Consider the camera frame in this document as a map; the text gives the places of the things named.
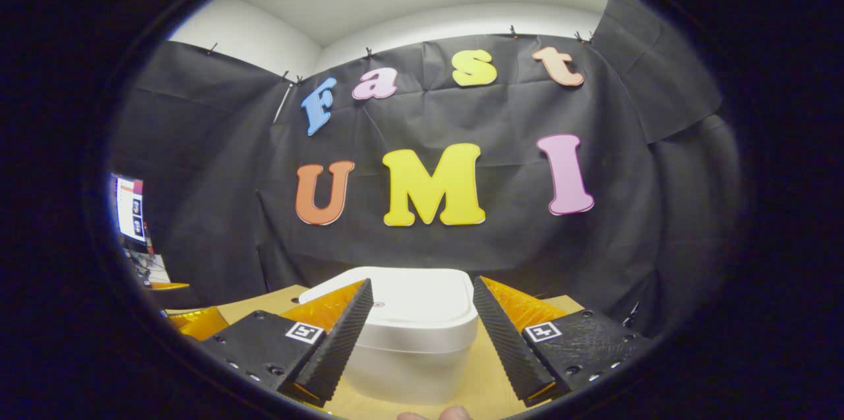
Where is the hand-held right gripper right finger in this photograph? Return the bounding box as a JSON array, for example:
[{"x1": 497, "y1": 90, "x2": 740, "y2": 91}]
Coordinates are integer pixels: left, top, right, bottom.
[{"x1": 473, "y1": 275, "x2": 650, "y2": 407}]

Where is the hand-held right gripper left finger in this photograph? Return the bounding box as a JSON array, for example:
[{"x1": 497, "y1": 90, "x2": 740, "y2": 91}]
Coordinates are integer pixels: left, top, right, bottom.
[{"x1": 198, "y1": 278, "x2": 374, "y2": 407}]

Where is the white desktop garbage bin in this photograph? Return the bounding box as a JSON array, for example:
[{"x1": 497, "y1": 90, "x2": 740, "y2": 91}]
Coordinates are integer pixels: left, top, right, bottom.
[{"x1": 299, "y1": 266, "x2": 479, "y2": 405}]

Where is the wooden desktop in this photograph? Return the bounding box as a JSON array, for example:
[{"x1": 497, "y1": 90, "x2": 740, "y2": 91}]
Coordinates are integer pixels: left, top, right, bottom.
[{"x1": 165, "y1": 285, "x2": 584, "y2": 420}]

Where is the white side table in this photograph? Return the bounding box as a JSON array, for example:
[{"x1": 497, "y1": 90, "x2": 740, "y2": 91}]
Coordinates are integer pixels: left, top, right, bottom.
[{"x1": 125, "y1": 249, "x2": 172, "y2": 285}]

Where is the computer monitor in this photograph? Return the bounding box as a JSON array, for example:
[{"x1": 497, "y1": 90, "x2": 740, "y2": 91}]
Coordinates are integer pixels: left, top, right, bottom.
[{"x1": 112, "y1": 173, "x2": 146, "y2": 243}]

